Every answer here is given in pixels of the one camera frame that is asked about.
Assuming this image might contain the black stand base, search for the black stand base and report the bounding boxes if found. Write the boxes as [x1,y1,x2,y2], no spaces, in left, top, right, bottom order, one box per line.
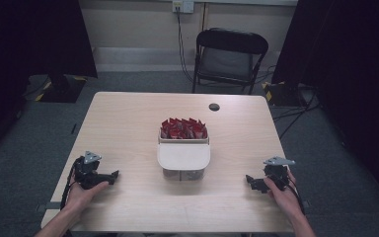
[34,73,89,104]
[262,80,307,108]

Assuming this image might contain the pile of red packets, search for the pile of red packets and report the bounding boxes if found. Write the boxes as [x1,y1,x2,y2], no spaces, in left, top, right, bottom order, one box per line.
[160,117,209,140]

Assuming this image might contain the person's left hand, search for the person's left hand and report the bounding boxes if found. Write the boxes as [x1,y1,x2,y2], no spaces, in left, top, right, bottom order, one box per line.
[60,176,110,215]

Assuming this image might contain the black curtain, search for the black curtain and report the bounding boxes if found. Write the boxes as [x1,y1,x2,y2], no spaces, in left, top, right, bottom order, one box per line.
[0,0,99,166]
[271,0,379,211]

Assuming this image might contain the white wall socket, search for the white wall socket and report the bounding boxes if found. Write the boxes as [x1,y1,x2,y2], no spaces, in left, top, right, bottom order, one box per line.
[172,0,195,14]

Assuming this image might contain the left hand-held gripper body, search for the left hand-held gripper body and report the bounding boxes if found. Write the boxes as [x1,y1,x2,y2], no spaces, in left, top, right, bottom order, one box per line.
[72,150,113,191]

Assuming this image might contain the white storage box with lid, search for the white storage box with lid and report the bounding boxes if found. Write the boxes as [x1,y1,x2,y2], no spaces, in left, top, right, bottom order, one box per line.
[156,128,211,182]

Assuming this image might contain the hand-held gripper cable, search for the hand-held gripper cable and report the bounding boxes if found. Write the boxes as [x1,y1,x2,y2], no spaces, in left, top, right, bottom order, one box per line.
[284,166,307,216]
[59,157,80,211]

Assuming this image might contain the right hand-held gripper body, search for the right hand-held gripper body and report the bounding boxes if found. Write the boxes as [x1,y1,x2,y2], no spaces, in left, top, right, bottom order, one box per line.
[256,156,296,193]

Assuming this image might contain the black power cable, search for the black power cable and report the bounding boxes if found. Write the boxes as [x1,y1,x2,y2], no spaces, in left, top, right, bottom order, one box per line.
[176,6,196,84]

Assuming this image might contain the right hand-held gripper cable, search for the right hand-held gripper cable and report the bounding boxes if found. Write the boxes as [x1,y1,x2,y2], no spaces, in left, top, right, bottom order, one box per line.
[284,166,307,216]

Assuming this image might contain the left hand-held gripper cable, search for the left hand-held gripper cable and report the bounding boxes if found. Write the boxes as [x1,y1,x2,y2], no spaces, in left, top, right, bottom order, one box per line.
[59,157,80,211]

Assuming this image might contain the black folding chair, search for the black folding chair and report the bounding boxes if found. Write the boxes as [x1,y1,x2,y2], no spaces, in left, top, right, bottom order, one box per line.
[191,28,269,96]

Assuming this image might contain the person's right hand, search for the person's right hand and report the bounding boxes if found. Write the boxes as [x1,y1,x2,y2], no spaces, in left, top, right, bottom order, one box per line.
[264,170,304,221]

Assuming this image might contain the black floor cables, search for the black floor cables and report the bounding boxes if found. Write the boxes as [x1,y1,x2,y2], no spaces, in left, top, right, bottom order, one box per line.
[270,85,322,140]

